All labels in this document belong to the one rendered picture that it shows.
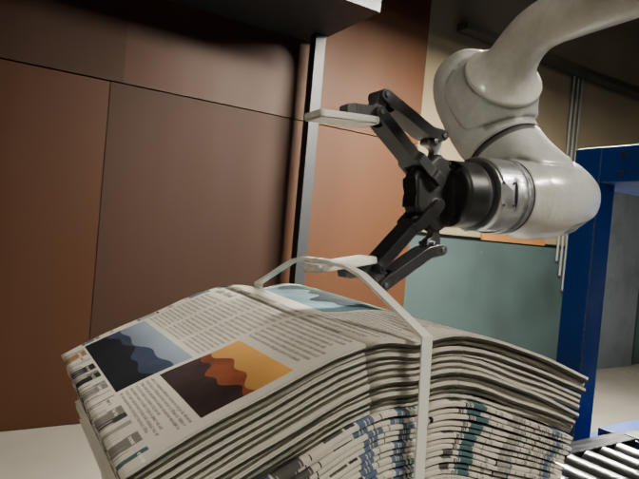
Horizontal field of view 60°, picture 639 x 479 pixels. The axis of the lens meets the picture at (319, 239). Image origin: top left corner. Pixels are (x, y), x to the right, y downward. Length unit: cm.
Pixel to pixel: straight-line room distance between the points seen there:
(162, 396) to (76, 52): 318
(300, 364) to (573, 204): 45
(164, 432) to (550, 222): 51
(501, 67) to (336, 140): 337
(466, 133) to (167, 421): 54
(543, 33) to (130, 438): 56
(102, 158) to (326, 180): 154
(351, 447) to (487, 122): 47
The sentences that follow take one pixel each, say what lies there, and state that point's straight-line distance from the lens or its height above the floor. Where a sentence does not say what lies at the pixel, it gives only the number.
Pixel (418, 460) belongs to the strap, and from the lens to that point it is 44.
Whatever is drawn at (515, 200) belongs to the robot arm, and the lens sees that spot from 65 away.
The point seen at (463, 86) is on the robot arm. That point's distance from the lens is 76.
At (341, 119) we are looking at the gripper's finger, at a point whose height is 136.
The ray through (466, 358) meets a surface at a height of 116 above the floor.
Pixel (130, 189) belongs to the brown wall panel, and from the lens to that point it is 346.
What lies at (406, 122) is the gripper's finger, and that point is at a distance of 59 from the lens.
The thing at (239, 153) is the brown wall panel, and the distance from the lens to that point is 369.
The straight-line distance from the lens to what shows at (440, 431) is 46.
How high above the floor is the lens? 125
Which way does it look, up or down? 1 degrees down
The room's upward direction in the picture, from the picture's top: 5 degrees clockwise
